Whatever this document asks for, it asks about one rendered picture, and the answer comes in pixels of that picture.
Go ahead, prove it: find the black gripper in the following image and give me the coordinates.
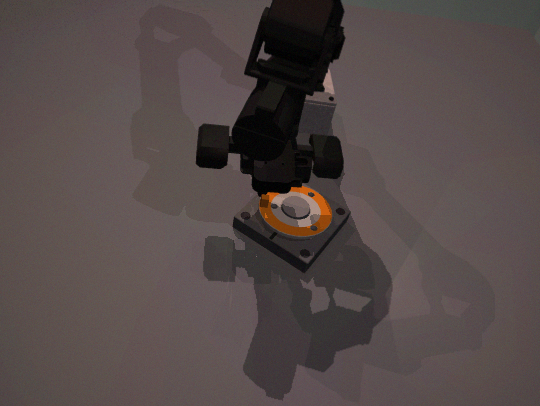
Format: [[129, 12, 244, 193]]
[[196, 115, 344, 179]]

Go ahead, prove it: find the orange round plate with holes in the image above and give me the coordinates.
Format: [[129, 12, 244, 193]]
[[258, 186, 333, 239]]

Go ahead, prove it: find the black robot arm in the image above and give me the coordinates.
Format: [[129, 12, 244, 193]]
[[232, 0, 346, 194]]

